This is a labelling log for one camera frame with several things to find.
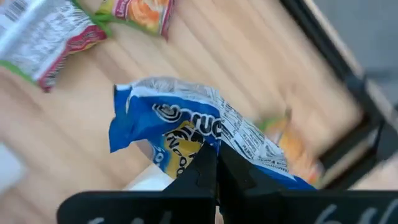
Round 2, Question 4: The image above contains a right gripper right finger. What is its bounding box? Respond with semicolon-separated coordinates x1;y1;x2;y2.
217;141;398;224

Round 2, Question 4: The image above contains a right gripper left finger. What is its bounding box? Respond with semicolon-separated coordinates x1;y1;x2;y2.
56;143;218;224

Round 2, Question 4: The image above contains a green Maruchan ramen pack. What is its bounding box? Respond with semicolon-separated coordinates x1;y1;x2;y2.
95;0;175;40
256;116;326;189
0;0;108;93

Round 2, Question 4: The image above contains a blue Maruchan ramen pack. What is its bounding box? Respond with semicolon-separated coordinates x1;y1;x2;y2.
108;76;317;191

